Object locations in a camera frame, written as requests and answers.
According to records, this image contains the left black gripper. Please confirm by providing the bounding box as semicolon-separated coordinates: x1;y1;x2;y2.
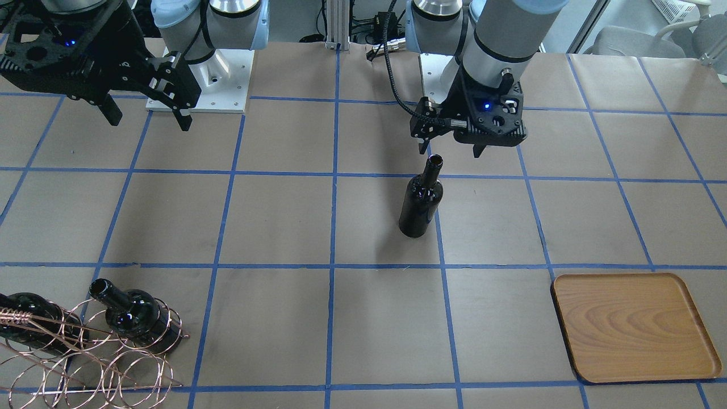
410;67;528;158

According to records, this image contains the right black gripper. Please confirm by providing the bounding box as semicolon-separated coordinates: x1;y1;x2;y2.
2;1;202;131

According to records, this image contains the dark glass wine bottle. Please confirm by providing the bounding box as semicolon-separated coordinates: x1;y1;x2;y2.
398;155;444;238

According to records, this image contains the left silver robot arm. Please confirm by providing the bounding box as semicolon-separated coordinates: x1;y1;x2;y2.
405;1;566;157

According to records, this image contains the dark wine bottle in basket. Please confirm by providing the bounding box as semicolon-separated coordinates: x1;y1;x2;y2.
89;278;182;354

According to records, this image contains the wooden tray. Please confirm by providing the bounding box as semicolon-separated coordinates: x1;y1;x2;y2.
551;272;724;384

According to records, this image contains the grey office chair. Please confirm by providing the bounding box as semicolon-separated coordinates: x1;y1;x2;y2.
584;1;726;66

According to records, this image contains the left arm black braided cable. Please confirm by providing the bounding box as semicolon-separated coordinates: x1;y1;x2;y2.
382;10;470;127

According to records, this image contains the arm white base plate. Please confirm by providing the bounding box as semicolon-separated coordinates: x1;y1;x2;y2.
181;49;256;114
420;53;465;108

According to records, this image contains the aluminium frame post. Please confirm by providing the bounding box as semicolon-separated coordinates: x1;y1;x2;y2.
324;0;352;53

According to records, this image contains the copper wire bottle basket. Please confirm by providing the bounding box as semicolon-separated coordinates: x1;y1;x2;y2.
2;301;183;408

